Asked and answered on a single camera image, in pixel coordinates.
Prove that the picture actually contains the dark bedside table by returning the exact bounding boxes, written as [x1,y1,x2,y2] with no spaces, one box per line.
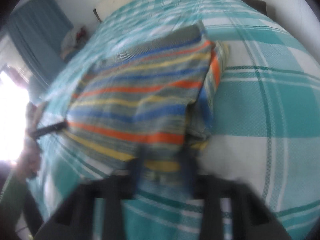
[242,0,267,16]

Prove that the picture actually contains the pile of clothes on stand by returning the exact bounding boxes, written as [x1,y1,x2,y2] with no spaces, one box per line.
[60,25,89,62]

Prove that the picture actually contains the striped knit sweater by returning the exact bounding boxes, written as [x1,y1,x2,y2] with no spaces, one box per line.
[63,22,229,185]

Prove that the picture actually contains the blue curtain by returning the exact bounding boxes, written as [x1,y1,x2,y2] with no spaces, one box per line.
[6,0,73,88]

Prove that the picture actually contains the teal plaid bedspread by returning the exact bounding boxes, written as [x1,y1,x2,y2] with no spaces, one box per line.
[29,0,319,239]

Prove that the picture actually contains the white wardrobe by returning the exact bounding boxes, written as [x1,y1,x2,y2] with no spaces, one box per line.
[261,0,319,47]

